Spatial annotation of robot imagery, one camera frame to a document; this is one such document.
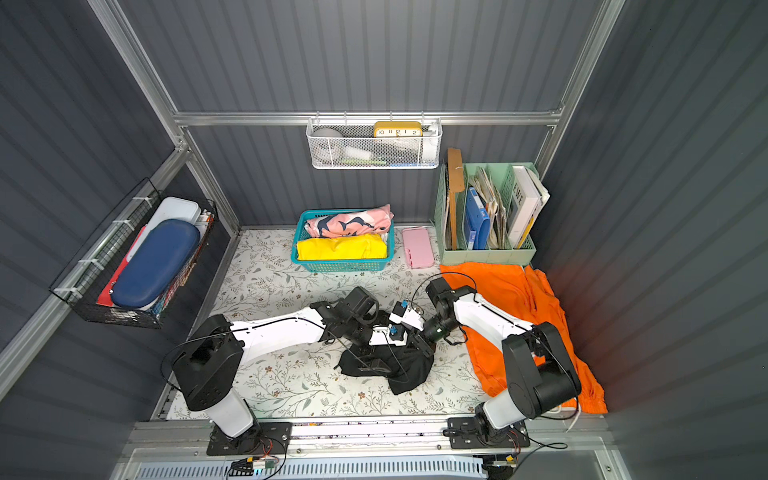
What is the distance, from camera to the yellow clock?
34.8 inches

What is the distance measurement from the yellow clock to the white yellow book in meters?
0.38

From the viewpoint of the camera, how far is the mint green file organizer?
977 millimetres

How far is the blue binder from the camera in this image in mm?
967

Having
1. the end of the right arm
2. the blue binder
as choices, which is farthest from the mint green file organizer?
the end of the right arm
